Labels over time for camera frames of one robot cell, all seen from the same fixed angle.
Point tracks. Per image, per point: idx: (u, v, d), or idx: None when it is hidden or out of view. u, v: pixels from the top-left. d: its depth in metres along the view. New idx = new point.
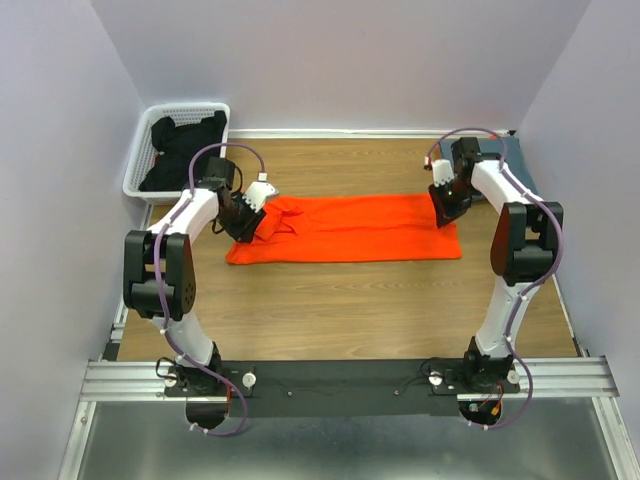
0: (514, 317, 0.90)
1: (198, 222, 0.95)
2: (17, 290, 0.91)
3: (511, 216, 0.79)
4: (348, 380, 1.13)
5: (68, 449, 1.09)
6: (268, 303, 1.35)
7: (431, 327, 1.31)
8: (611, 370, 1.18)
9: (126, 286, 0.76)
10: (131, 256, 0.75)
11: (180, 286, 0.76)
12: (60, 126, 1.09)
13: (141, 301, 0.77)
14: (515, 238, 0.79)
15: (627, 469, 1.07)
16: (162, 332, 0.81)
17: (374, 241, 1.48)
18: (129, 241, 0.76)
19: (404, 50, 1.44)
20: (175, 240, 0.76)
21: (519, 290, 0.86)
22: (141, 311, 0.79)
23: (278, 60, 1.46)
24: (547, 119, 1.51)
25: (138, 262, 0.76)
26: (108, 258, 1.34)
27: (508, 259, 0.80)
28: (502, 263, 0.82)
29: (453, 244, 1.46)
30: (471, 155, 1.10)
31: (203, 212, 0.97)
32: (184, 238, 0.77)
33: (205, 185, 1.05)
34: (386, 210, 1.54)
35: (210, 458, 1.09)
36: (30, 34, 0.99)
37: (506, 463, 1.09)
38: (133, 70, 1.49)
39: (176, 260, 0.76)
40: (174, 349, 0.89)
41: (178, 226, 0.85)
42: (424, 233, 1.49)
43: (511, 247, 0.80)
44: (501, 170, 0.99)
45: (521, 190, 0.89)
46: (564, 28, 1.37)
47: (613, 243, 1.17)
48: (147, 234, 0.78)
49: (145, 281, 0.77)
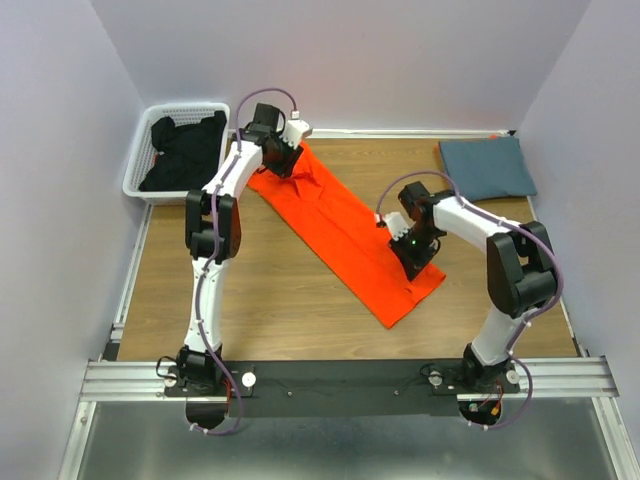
0: (515, 339, 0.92)
1: (243, 178, 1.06)
2: (17, 290, 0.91)
3: (497, 246, 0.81)
4: (347, 380, 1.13)
5: (68, 449, 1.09)
6: (268, 303, 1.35)
7: (430, 327, 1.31)
8: (612, 371, 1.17)
9: (187, 235, 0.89)
10: (191, 210, 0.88)
11: (230, 238, 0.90)
12: (60, 126, 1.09)
13: (196, 246, 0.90)
14: (511, 269, 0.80)
15: (627, 469, 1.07)
16: (201, 274, 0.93)
17: (349, 269, 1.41)
18: (189, 197, 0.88)
19: (404, 50, 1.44)
20: (227, 202, 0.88)
21: (523, 318, 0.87)
22: (192, 253, 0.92)
23: (278, 60, 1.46)
24: (547, 119, 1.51)
25: (196, 214, 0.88)
26: (108, 258, 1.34)
27: (511, 292, 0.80)
28: (507, 299, 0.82)
29: (401, 311, 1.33)
30: (425, 200, 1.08)
31: (248, 166, 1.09)
32: (232, 201, 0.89)
33: (251, 134, 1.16)
34: (364, 245, 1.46)
35: (210, 458, 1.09)
36: (31, 35, 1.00)
37: (506, 464, 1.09)
38: (133, 70, 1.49)
39: (229, 217, 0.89)
40: (195, 307, 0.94)
41: (228, 187, 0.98)
42: (395, 283, 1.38)
43: (514, 281, 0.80)
44: (463, 206, 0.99)
45: (495, 219, 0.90)
46: (564, 28, 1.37)
47: (614, 243, 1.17)
48: (201, 194, 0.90)
49: (200, 232, 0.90)
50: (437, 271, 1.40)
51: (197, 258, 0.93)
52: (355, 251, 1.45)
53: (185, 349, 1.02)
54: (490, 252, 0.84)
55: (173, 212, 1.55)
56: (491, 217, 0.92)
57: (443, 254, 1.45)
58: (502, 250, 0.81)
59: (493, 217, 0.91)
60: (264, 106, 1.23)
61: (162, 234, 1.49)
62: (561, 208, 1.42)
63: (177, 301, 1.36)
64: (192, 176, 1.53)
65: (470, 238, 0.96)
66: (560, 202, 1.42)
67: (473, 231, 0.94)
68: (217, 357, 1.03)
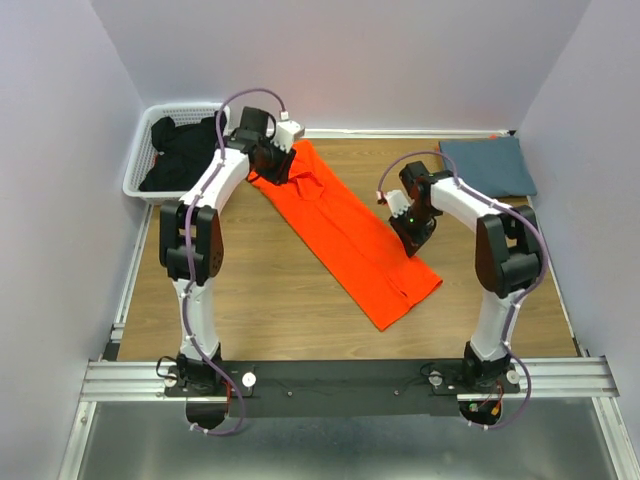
0: (508, 325, 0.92)
1: (229, 187, 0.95)
2: (17, 290, 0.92)
3: (486, 226, 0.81)
4: (347, 379, 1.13)
5: (68, 449, 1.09)
6: (269, 303, 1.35)
7: (430, 327, 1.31)
8: (611, 371, 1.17)
9: (161, 251, 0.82)
10: (167, 224, 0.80)
11: (208, 256, 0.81)
12: (59, 127, 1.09)
13: (172, 264, 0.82)
14: (498, 250, 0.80)
15: (627, 469, 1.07)
16: (182, 295, 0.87)
17: (346, 271, 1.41)
18: (165, 210, 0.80)
19: (404, 50, 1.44)
20: (205, 215, 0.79)
21: (511, 300, 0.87)
22: (170, 272, 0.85)
23: (278, 60, 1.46)
24: (547, 119, 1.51)
25: (172, 229, 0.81)
26: (109, 257, 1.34)
27: (498, 272, 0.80)
28: (494, 279, 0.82)
29: (394, 314, 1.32)
30: (424, 179, 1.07)
31: (236, 176, 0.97)
32: (213, 214, 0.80)
33: (238, 141, 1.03)
34: (361, 246, 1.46)
35: (210, 458, 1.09)
36: (31, 36, 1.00)
37: (506, 464, 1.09)
38: (133, 70, 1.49)
39: (205, 234, 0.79)
40: (183, 323, 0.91)
41: (209, 198, 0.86)
42: (390, 285, 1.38)
43: (499, 261, 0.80)
44: (459, 187, 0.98)
45: (487, 200, 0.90)
46: (564, 28, 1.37)
47: (613, 243, 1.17)
48: (179, 205, 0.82)
49: (177, 248, 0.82)
50: (433, 275, 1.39)
51: (176, 277, 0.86)
52: (351, 251, 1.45)
53: (180, 357, 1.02)
54: (478, 233, 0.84)
55: None
56: (485, 198, 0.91)
57: (443, 253, 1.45)
58: (491, 230, 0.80)
59: (486, 199, 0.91)
60: (251, 110, 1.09)
61: None
62: (561, 208, 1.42)
63: (177, 301, 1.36)
64: (192, 176, 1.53)
65: (463, 218, 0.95)
66: (560, 202, 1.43)
67: (466, 214, 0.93)
68: (215, 362, 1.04)
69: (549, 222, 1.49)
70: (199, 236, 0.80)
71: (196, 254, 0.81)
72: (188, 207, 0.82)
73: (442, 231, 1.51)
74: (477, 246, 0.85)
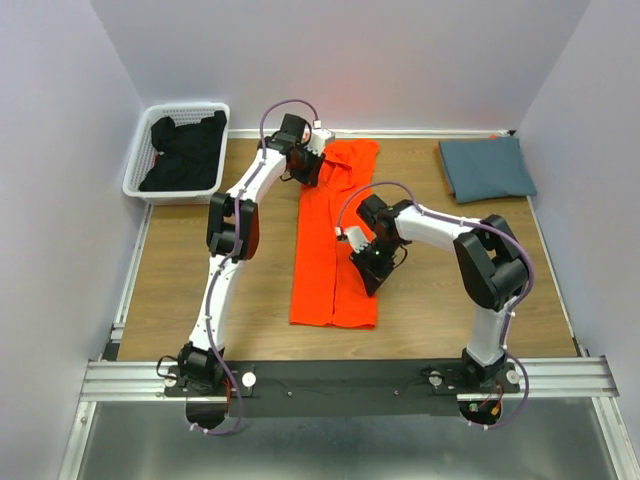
0: (506, 331, 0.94)
1: (266, 184, 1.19)
2: (17, 290, 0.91)
3: (466, 245, 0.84)
4: (347, 380, 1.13)
5: (68, 450, 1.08)
6: (268, 303, 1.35)
7: (430, 327, 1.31)
8: (611, 371, 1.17)
9: (208, 233, 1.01)
10: (215, 211, 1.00)
11: (247, 241, 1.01)
12: (60, 129, 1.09)
13: (215, 245, 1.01)
14: (483, 264, 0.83)
15: (626, 469, 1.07)
16: (216, 271, 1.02)
17: (305, 269, 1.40)
18: (214, 200, 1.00)
19: (404, 51, 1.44)
20: (247, 207, 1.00)
21: (507, 308, 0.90)
22: (210, 250, 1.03)
23: (278, 60, 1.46)
24: (547, 120, 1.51)
25: (218, 217, 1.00)
26: (109, 258, 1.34)
27: (490, 287, 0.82)
28: (486, 294, 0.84)
29: (309, 318, 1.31)
30: (385, 214, 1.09)
31: (271, 176, 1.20)
32: (253, 207, 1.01)
33: (277, 144, 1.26)
34: (329, 258, 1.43)
35: (211, 458, 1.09)
36: (31, 38, 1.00)
37: (506, 463, 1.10)
38: (133, 69, 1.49)
39: (246, 223, 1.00)
40: (206, 299, 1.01)
41: (250, 193, 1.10)
42: (326, 294, 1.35)
43: (488, 275, 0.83)
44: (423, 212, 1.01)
45: (456, 220, 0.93)
46: (564, 28, 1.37)
47: (613, 243, 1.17)
48: (226, 197, 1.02)
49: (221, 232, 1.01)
50: (371, 317, 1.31)
51: (214, 255, 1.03)
52: (323, 245, 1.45)
53: (189, 343, 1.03)
54: (459, 254, 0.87)
55: (173, 212, 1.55)
56: (452, 218, 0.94)
57: (443, 253, 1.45)
58: (471, 248, 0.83)
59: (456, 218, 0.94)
60: (291, 117, 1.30)
61: (162, 234, 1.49)
62: (561, 208, 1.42)
63: (177, 301, 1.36)
64: (192, 176, 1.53)
65: (437, 241, 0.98)
66: (560, 202, 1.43)
67: (439, 237, 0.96)
68: (220, 355, 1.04)
69: (549, 222, 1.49)
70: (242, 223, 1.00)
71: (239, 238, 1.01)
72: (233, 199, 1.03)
73: None
74: (462, 266, 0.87)
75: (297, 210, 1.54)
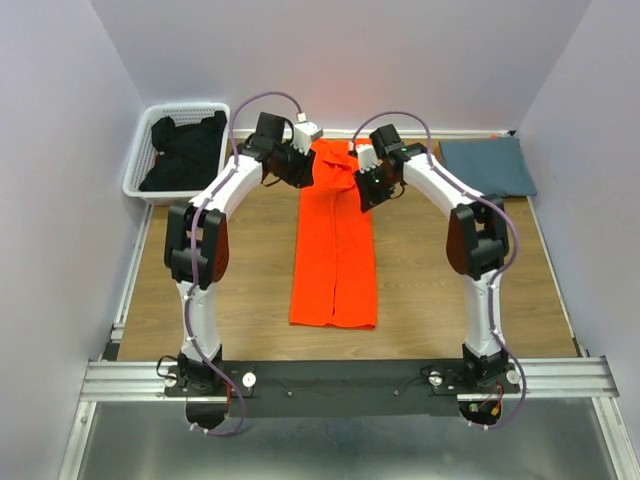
0: (492, 310, 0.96)
1: (239, 193, 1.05)
2: (16, 289, 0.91)
3: (461, 218, 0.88)
4: (347, 380, 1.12)
5: (68, 450, 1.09)
6: (269, 303, 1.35)
7: (431, 327, 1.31)
8: (611, 371, 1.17)
9: (167, 252, 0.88)
10: (174, 224, 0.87)
11: (212, 261, 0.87)
12: (59, 129, 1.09)
13: (176, 264, 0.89)
14: (470, 238, 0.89)
15: (627, 469, 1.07)
16: (186, 297, 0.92)
17: (306, 268, 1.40)
18: (173, 210, 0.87)
19: (404, 50, 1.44)
20: (213, 218, 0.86)
21: (487, 282, 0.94)
22: (174, 274, 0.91)
23: (277, 60, 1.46)
24: (547, 119, 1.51)
25: (179, 230, 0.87)
26: (109, 258, 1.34)
27: (469, 260, 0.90)
28: (464, 264, 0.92)
29: (310, 318, 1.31)
30: (396, 154, 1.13)
31: (246, 182, 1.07)
32: (219, 218, 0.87)
33: (253, 150, 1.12)
34: (330, 257, 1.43)
35: (211, 458, 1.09)
36: (30, 37, 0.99)
37: (506, 463, 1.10)
38: (133, 69, 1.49)
39: (212, 236, 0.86)
40: (184, 324, 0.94)
41: (218, 202, 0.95)
42: (326, 293, 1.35)
43: (469, 245, 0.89)
44: (431, 169, 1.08)
45: (460, 188, 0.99)
46: (564, 28, 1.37)
47: (613, 243, 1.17)
48: (188, 207, 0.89)
49: (182, 249, 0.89)
50: (372, 317, 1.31)
51: (180, 279, 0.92)
52: (324, 243, 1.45)
53: (181, 354, 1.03)
54: (452, 222, 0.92)
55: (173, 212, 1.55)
56: (458, 185, 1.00)
57: (442, 253, 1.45)
58: (465, 222, 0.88)
59: (460, 185, 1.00)
60: (266, 118, 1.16)
61: (163, 234, 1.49)
62: (561, 208, 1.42)
63: (177, 301, 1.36)
64: (192, 176, 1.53)
65: (434, 198, 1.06)
66: (560, 202, 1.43)
67: (438, 195, 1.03)
68: (216, 364, 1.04)
69: (549, 222, 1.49)
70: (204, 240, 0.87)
71: (200, 257, 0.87)
72: (196, 208, 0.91)
73: (441, 231, 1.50)
74: (451, 233, 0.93)
75: (297, 210, 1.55)
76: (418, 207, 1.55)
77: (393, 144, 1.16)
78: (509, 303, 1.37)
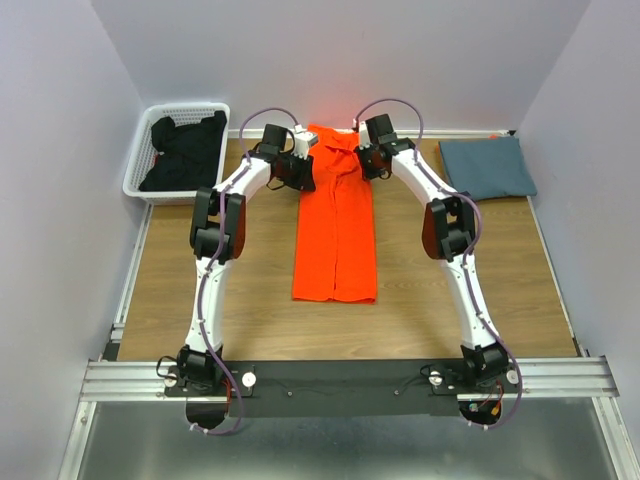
0: (473, 293, 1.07)
1: (252, 186, 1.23)
2: (17, 289, 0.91)
3: (435, 211, 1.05)
4: (347, 380, 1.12)
5: (68, 450, 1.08)
6: (269, 303, 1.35)
7: (431, 326, 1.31)
8: (612, 371, 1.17)
9: (193, 230, 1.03)
10: (201, 207, 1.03)
11: (233, 237, 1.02)
12: (59, 128, 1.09)
13: (200, 242, 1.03)
14: (440, 229, 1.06)
15: (627, 469, 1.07)
16: (204, 272, 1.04)
17: (308, 261, 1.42)
18: (200, 195, 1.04)
19: (404, 50, 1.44)
20: (235, 200, 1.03)
21: (463, 264, 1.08)
22: (195, 251, 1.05)
23: (277, 60, 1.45)
24: (546, 120, 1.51)
25: (204, 213, 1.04)
26: (109, 258, 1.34)
27: (439, 246, 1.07)
28: (435, 249, 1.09)
29: (313, 294, 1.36)
30: (386, 147, 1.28)
31: (257, 179, 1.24)
32: (241, 199, 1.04)
33: (262, 155, 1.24)
34: (332, 249, 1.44)
35: (211, 457, 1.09)
36: (30, 38, 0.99)
37: (506, 463, 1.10)
38: (133, 69, 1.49)
39: (234, 215, 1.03)
40: (197, 302, 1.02)
41: (238, 188, 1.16)
42: (327, 269, 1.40)
43: (440, 235, 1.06)
44: (416, 163, 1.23)
45: (437, 184, 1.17)
46: (564, 28, 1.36)
47: (614, 243, 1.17)
48: (213, 192, 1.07)
49: (206, 229, 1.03)
50: (372, 288, 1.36)
51: (200, 257, 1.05)
52: (326, 226, 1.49)
53: (185, 346, 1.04)
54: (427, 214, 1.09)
55: (173, 212, 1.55)
56: (436, 180, 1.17)
57: None
58: (437, 214, 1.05)
59: (437, 181, 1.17)
60: (274, 127, 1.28)
61: (163, 234, 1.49)
62: (561, 208, 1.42)
63: (176, 301, 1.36)
64: (192, 176, 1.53)
65: (416, 190, 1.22)
66: (560, 202, 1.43)
67: (419, 187, 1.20)
68: (217, 357, 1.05)
69: (549, 222, 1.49)
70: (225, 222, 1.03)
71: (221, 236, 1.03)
72: (220, 194, 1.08)
73: None
74: (426, 223, 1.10)
75: (297, 210, 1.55)
76: (418, 207, 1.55)
77: (386, 135, 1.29)
78: (509, 303, 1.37)
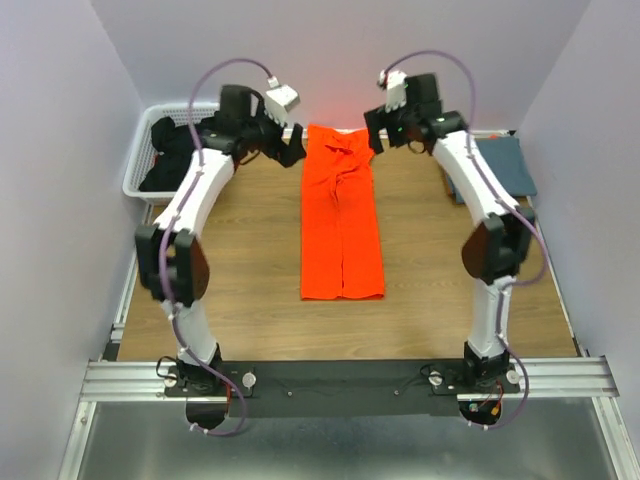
0: (500, 315, 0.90)
1: (214, 190, 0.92)
2: (17, 289, 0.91)
3: (491, 232, 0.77)
4: (347, 380, 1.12)
5: (68, 449, 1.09)
6: (269, 303, 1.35)
7: (431, 326, 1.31)
8: (611, 371, 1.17)
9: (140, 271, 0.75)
10: (140, 250, 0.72)
11: (192, 280, 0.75)
12: (59, 130, 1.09)
13: (152, 286, 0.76)
14: (492, 250, 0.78)
15: (627, 469, 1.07)
16: (172, 316, 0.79)
17: (314, 261, 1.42)
18: (137, 234, 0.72)
19: (404, 50, 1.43)
20: (182, 240, 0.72)
21: (501, 287, 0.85)
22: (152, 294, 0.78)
23: (277, 60, 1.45)
24: (546, 120, 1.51)
25: (148, 256, 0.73)
26: (108, 258, 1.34)
27: (485, 269, 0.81)
28: (478, 270, 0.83)
29: (322, 293, 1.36)
30: (429, 122, 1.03)
31: (216, 181, 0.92)
32: (192, 239, 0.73)
33: (220, 140, 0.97)
34: (336, 249, 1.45)
35: (211, 458, 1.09)
36: (30, 39, 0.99)
37: (506, 463, 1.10)
38: (133, 69, 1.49)
39: (186, 256, 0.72)
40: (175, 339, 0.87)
41: (188, 218, 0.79)
42: (334, 269, 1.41)
43: (491, 257, 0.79)
44: (469, 157, 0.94)
45: (494, 192, 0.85)
46: (564, 28, 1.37)
47: (613, 243, 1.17)
48: (154, 228, 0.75)
49: (157, 273, 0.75)
50: (380, 285, 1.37)
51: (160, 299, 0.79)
52: (331, 225, 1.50)
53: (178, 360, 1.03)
54: (476, 230, 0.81)
55: None
56: (494, 188, 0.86)
57: (441, 253, 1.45)
58: (491, 233, 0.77)
59: (496, 190, 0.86)
60: (230, 93, 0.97)
61: None
62: (561, 208, 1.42)
63: None
64: None
65: (460, 186, 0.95)
66: (560, 202, 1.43)
67: (467, 187, 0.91)
68: (214, 369, 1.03)
69: (549, 222, 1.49)
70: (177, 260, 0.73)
71: (177, 279, 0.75)
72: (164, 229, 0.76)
73: (441, 230, 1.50)
74: (472, 242, 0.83)
75: (297, 210, 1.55)
76: (418, 207, 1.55)
77: (429, 104, 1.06)
78: None
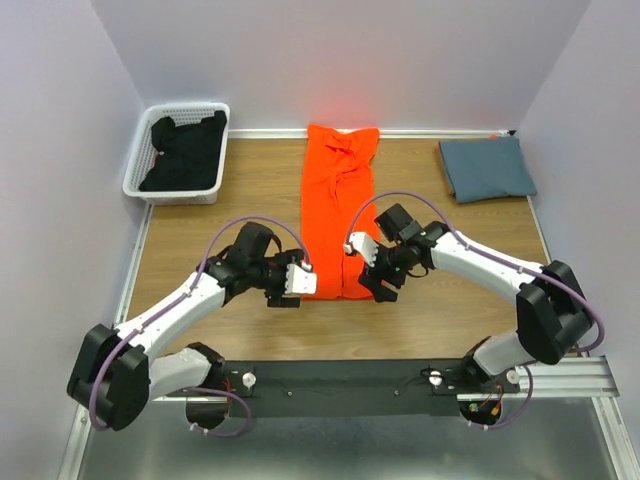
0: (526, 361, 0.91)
1: (188, 321, 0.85)
2: (15, 288, 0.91)
3: (536, 303, 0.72)
4: (347, 380, 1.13)
5: (68, 449, 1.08)
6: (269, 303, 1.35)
7: (432, 326, 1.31)
8: (611, 371, 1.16)
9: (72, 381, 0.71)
10: (86, 355, 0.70)
11: (118, 405, 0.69)
12: (60, 131, 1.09)
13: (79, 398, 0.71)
14: (551, 325, 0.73)
15: (627, 469, 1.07)
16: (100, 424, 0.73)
17: (313, 260, 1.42)
18: (91, 335, 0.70)
19: (404, 50, 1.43)
20: (127, 360, 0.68)
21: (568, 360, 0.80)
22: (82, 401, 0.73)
23: (277, 60, 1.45)
24: (546, 120, 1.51)
25: (89, 363, 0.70)
26: (108, 257, 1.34)
27: (555, 351, 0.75)
28: (549, 353, 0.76)
29: (322, 292, 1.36)
30: (420, 242, 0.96)
31: (198, 312, 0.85)
32: (138, 362, 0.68)
33: (224, 268, 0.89)
34: (335, 249, 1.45)
35: (212, 457, 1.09)
36: (31, 40, 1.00)
37: (506, 463, 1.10)
38: (132, 68, 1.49)
39: (122, 379, 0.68)
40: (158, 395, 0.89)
41: (149, 336, 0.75)
42: (334, 269, 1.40)
43: (553, 335, 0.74)
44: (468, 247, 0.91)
45: (513, 264, 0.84)
46: (564, 28, 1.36)
47: (614, 243, 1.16)
48: (111, 333, 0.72)
49: (89, 383, 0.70)
50: None
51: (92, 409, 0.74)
52: (331, 225, 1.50)
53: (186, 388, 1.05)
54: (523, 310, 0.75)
55: (173, 212, 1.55)
56: (508, 260, 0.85)
57: None
58: (539, 307, 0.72)
59: (511, 261, 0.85)
60: (251, 231, 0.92)
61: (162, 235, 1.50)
62: (561, 208, 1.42)
63: None
64: (192, 175, 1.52)
65: (479, 280, 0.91)
66: (560, 202, 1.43)
67: (483, 275, 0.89)
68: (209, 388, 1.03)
69: (549, 222, 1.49)
70: (115, 374, 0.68)
71: (103, 397, 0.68)
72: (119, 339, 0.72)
73: None
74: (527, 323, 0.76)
75: (297, 211, 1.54)
76: (418, 207, 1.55)
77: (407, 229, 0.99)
78: None
